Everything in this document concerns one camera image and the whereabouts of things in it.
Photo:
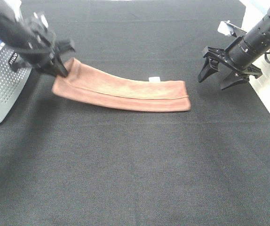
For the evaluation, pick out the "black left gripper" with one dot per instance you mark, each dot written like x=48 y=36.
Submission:
x=38 y=48

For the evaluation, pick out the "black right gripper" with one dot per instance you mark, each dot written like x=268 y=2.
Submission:
x=239 y=74

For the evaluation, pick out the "brown microfiber towel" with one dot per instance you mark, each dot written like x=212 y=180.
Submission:
x=92 y=86

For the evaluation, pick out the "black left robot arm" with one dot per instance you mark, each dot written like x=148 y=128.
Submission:
x=9 y=12

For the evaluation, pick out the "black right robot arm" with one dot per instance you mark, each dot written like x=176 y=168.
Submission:
x=239 y=55

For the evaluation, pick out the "grey perforated laundry basket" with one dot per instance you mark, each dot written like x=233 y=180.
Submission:
x=11 y=83

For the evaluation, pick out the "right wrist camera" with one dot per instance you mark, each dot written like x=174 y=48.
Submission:
x=228 y=29

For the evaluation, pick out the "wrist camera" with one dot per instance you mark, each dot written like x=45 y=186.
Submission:
x=228 y=29
x=40 y=17

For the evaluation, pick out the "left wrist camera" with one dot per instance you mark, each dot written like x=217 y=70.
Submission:
x=40 y=17

